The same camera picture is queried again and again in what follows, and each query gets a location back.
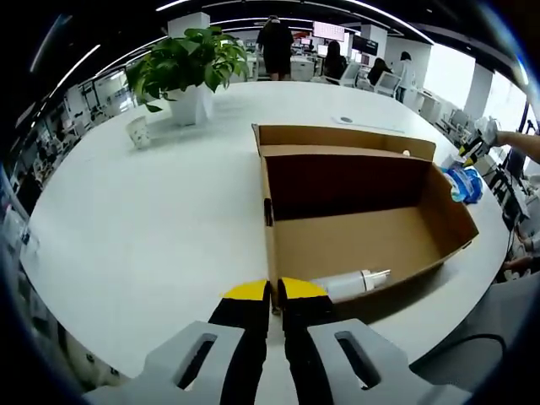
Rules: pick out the white spray bottle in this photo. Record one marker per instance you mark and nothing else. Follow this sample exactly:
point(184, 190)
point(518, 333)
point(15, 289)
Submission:
point(346, 282)

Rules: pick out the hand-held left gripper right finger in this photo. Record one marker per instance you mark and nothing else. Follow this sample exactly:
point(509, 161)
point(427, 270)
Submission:
point(312, 350)

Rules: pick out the green plant in white pot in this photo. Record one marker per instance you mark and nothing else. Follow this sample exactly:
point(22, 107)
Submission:
point(190, 63)

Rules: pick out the white table socket strip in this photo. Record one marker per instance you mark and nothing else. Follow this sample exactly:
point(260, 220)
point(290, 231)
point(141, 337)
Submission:
point(367, 123)

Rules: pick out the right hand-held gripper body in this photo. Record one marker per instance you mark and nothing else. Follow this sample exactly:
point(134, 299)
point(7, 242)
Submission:
point(487, 131)

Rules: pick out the blue wet wipes pack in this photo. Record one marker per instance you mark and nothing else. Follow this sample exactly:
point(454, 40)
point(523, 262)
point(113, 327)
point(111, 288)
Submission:
point(464, 185)

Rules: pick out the brown cardboard shoe box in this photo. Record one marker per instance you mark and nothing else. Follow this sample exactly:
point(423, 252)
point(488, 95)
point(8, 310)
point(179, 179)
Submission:
point(358, 236)

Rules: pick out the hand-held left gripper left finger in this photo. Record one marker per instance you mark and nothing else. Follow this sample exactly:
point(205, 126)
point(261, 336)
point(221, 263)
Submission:
point(236, 346)

